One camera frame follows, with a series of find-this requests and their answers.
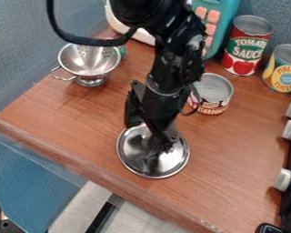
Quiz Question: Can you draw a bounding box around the silver pot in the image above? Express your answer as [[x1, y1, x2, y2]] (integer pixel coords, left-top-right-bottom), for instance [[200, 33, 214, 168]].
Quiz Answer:
[[49, 42, 124, 88]]

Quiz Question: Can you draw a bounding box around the silver pot lid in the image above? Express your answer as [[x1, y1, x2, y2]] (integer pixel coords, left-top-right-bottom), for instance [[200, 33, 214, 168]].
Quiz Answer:
[[115, 122, 192, 179]]

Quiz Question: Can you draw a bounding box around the red tomato sauce can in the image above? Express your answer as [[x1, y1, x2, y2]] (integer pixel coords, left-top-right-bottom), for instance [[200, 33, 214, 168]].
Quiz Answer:
[[220, 15, 275, 77]]

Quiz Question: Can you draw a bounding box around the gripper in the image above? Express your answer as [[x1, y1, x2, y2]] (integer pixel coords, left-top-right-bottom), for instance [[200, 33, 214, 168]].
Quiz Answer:
[[123, 79, 185, 157]]

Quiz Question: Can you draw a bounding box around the white toy appliance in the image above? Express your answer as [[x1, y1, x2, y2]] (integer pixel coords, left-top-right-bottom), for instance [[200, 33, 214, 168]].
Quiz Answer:
[[104, 0, 158, 46]]

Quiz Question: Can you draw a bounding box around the green toy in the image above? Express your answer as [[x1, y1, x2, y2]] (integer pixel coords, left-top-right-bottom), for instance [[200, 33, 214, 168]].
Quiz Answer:
[[115, 45, 129, 59]]

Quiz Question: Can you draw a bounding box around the short mushroom can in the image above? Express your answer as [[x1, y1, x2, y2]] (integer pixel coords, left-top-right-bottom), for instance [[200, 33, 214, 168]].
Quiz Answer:
[[186, 72, 236, 116]]

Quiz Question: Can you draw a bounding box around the black cable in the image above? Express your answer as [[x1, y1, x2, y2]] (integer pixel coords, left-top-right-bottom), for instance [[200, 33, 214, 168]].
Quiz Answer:
[[45, 0, 138, 47]]

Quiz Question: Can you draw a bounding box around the yellow pineapple can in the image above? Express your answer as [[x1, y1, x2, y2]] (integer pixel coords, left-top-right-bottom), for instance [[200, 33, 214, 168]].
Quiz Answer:
[[260, 43, 291, 94]]

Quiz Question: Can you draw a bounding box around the teal toy with pink buttons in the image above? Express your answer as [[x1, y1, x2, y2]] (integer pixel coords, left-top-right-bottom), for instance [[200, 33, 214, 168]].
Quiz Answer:
[[190, 0, 242, 60]]

